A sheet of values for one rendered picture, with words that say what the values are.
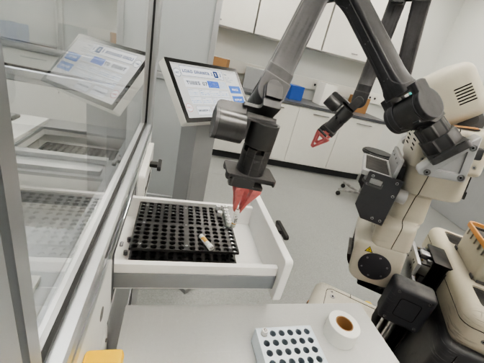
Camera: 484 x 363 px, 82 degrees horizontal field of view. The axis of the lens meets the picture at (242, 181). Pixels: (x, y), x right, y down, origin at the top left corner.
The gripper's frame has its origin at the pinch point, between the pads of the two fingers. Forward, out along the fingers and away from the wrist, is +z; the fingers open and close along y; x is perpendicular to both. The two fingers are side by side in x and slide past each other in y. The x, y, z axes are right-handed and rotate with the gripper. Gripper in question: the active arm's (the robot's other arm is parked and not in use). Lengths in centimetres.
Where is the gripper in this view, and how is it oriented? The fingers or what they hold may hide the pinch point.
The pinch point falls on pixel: (237, 207)
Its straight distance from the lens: 60.7
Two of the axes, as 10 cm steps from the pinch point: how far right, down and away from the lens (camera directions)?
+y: -9.5, -1.8, -2.6
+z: -2.8, 8.6, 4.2
